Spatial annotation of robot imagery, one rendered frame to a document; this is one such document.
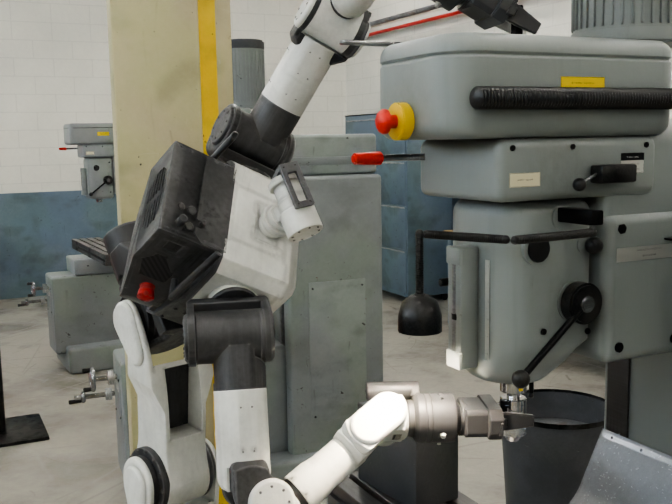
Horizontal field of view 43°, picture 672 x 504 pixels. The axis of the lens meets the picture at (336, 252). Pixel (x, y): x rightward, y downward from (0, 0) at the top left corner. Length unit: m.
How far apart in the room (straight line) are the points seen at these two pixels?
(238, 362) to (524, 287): 0.49
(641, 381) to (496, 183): 0.68
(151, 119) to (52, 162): 7.31
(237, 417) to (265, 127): 0.58
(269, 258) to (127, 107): 1.54
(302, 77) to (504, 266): 0.55
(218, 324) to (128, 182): 1.60
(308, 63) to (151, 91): 1.40
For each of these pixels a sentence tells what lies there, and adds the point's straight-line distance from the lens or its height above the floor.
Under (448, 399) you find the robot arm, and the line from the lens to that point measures 1.53.
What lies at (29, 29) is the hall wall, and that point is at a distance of 10.33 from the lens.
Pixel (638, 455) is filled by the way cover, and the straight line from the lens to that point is 1.89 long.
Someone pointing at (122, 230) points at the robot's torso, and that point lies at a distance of 1.89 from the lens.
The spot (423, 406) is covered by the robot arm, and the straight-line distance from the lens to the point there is 1.51.
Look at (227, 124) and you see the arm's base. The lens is 1.66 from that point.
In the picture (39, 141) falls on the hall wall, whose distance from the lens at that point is 10.26.
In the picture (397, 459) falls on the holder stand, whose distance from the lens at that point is 1.91.
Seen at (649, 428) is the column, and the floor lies 1.14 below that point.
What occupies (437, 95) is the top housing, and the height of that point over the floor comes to 1.80.
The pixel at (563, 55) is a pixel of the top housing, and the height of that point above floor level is 1.86.
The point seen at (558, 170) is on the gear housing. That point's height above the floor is 1.68.
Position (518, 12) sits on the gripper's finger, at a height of 1.94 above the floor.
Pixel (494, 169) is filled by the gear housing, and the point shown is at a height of 1.68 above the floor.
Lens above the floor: 1.73
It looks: 8 degrees down
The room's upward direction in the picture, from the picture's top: 1 degrees counter-clockwise
